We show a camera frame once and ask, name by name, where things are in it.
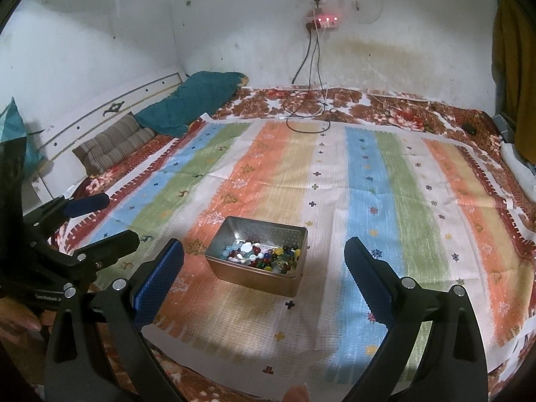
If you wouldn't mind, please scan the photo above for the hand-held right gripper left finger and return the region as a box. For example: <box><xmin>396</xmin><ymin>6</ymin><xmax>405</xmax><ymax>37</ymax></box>
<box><xmin>44</xmin><ymin>238</ymin><xmax>197</xmax><ymax>402</ymax></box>

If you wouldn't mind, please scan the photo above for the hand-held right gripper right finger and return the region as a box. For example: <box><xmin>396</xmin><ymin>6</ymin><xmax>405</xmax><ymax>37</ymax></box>
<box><xmin>341</xmin><ymin>237</ymin><xmax>490</xmax><ymax>402</ymax></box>

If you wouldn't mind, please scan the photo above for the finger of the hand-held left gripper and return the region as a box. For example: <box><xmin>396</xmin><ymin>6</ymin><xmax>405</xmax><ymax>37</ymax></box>
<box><xmin>21</xmin><ymin>193</ymin><xmax>111</xmax><ymax>252</ymax></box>
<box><xmin>63</xmin><ymin>229</ymin><xmax>141</xmax><ymax>287</ymax></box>

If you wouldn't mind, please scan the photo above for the light blue bead bracelet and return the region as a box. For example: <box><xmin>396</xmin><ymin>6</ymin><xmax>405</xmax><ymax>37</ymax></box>
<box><xmin>221</xmin><ymin>243</ymin><xmax>253</xmax><ymax>264</ymax></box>

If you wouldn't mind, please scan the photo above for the metal tin box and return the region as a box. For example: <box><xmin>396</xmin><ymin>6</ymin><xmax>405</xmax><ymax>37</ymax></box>
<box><xmin>204</xmin><ymin>216</ymin><xmax>309</xmax><ymax>299</ymax></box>

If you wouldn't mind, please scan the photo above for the multicolour bead bracelet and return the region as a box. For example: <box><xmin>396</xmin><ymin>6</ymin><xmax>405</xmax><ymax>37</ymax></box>
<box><xmin>247</xmin><ymin>248</ymin><xmax>294</xmax><ymax>276</ymax></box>

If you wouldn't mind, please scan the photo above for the person's left hand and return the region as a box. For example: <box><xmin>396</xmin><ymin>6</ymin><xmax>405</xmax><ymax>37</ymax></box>
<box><xmin>0</xmin><ymin>301</ymin><xmax>43</xmax><ymax>346</ymax></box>

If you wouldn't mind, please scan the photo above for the striped brown pillow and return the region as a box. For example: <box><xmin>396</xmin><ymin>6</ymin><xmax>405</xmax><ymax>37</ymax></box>
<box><xmin>72</xmin><ymin>112</ymin><xmax>142</xmax><ymax>165</ymax></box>
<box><xmin>86</xmin><ymin>128</ymin><xmax>157</xmax><ymax>175</ymax></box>

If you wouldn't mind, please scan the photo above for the striped pastel cloth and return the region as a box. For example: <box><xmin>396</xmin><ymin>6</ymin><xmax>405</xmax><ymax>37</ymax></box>
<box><xmin>69</xmin><ymin>113</ymin><xmax>536</xmax><ymax>400</ymax></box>

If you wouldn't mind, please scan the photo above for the white wooden headboard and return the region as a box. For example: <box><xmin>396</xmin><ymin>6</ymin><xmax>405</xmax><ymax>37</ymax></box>
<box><xmin>23</xmin><ymin>71</ymin><xmax>188</xmax><ymax>204</ymax></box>

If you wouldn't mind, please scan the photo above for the teal patterned cloth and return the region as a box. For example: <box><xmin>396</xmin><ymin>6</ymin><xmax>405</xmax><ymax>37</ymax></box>
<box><xmin>0</xmin><ymin>96</ymin><xmax>48</xmax><ymax>179</ymax></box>

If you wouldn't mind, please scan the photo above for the teal quilted blanket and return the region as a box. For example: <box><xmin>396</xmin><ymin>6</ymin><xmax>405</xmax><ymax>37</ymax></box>
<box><xmin>134</xmin><ymin>70</ymin><xmax>248</xmax><ymax>138</ymax></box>

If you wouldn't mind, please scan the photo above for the white folded cloth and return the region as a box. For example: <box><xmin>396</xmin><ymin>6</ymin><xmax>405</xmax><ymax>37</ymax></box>
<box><xmin>500</xmin><ymin>142</ymin><xmax>536</xmax><ymax>202</ymax></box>

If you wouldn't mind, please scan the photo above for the yellow hanging cloth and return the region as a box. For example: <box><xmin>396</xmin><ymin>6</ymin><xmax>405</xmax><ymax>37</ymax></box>
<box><xmin>492</xmin><ymin>0</ymin><xmax>536</xmax><ymax>166</ymax></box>

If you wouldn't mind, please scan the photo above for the black cable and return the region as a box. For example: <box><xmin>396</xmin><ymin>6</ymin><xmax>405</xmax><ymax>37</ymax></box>
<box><xmin>282</xmin><ymin>25</ymin><xmax>331</xmax><ymax>134</ymax></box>

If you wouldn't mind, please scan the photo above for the wall power strip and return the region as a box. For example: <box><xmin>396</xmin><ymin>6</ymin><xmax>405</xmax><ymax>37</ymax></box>
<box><xmin>306</xmin><ymin>13</ymin><xmax>341</xmax><ymax>31</ymax></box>

